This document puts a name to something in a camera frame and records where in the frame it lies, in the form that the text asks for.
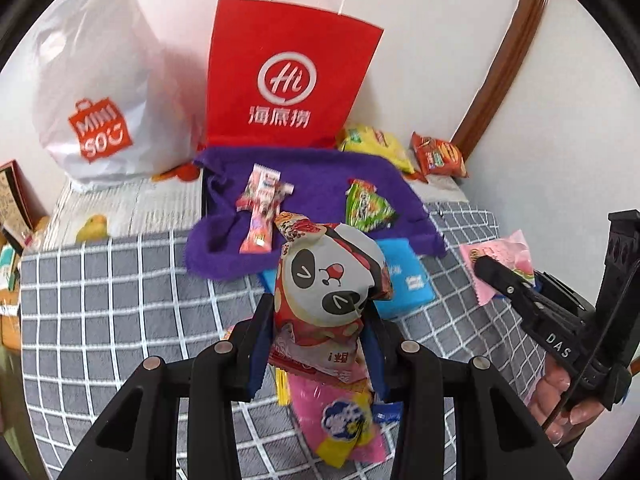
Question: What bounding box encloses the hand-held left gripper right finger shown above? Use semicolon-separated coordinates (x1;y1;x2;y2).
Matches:
360;305;573;480

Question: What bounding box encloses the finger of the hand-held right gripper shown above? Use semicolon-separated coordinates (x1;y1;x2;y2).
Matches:
472;256;551;326

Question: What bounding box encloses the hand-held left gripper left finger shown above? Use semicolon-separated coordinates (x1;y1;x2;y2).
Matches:
57;295;276;480

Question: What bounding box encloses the pink peach snack packet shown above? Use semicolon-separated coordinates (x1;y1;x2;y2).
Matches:
459;230;536;307

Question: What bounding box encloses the panda print snack packet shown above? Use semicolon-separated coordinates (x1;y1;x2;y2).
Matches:
270;212;396;386

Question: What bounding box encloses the person's right hand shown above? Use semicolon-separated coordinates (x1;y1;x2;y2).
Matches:
529;357;608;446

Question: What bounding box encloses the yellow triangular snack packet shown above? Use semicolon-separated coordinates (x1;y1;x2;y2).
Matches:
275;367;293;406

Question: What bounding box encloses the pink and yellow snack packet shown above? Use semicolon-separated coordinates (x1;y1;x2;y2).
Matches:
287;375;388;468

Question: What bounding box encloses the blue tissue pack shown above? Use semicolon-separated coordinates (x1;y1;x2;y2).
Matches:
260;237;436;320

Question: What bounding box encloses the pink candy packet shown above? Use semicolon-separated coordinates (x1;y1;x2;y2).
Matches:
235;163;295;211
239;200;281;255

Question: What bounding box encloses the orange chip bag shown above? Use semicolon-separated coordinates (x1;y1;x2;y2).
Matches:
410;131;470;180

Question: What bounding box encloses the grey checked blanket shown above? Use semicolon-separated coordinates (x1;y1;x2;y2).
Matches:
17;200;551;480

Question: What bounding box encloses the green snack packet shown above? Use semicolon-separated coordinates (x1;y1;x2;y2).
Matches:
345;178;400;233

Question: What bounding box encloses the yellow chip bag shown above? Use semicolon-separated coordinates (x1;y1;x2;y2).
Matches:
337;125;416;175

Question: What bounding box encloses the purple towel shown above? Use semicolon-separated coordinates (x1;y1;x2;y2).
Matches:
186;146;447;281

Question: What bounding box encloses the green white box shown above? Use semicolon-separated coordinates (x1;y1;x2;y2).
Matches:
0;242;23;293

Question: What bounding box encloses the red paper bag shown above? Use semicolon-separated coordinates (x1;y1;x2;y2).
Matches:
205;0;385;150

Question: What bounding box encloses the white plastic bag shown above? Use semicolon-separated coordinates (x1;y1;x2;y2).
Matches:
30;0;201;191

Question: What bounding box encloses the brown wooden door frame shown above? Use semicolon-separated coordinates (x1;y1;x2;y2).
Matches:
452;0;551;151

